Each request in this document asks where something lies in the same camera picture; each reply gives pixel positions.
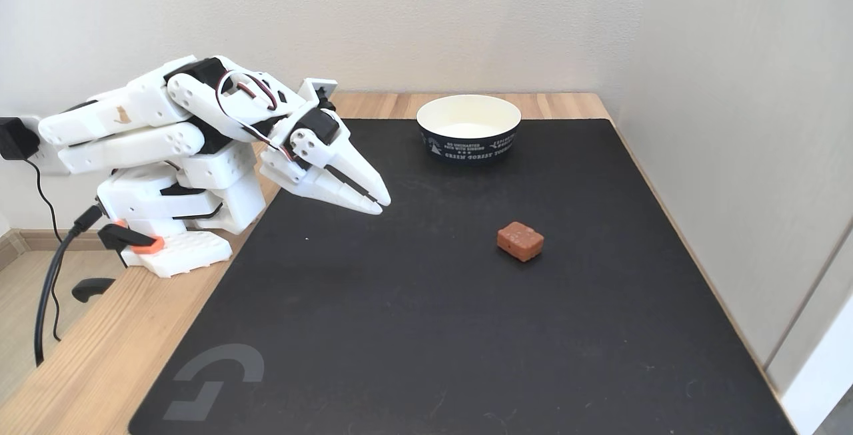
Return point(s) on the black power adapter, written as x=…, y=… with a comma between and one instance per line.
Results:
x=14, y=138

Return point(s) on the wooden baseboard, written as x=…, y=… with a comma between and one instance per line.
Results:
x=40, y=240

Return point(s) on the white wall outlet plate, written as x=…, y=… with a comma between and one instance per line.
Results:
x=46, y=162

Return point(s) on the black and orange clamp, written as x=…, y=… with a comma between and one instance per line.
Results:
x=130, y=238

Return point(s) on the black desk mat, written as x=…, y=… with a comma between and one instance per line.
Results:
x=433, y=315

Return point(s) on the white and navy paper bowl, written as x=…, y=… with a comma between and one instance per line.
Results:
x=468, y=130

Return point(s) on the brown block toy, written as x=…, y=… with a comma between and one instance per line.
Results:
x=520, y=241

